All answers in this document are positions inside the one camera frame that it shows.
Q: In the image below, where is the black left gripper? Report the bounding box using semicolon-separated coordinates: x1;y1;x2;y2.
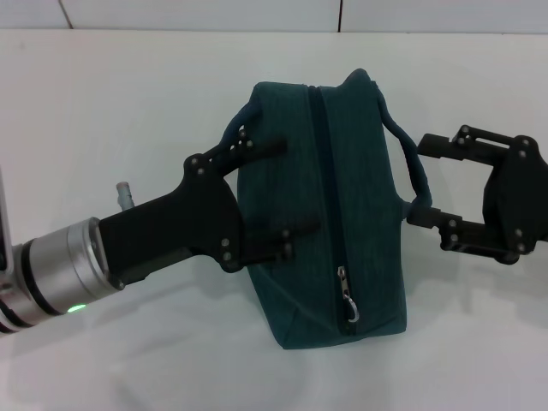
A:
98;123;322;287

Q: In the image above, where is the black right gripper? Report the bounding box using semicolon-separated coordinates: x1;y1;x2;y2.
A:
406;122;548;265

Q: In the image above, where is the teal fabric lunch bag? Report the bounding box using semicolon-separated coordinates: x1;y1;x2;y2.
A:
223;68;432;350

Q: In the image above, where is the small silver left wrist stud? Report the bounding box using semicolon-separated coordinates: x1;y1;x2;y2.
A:
115;182;137;211

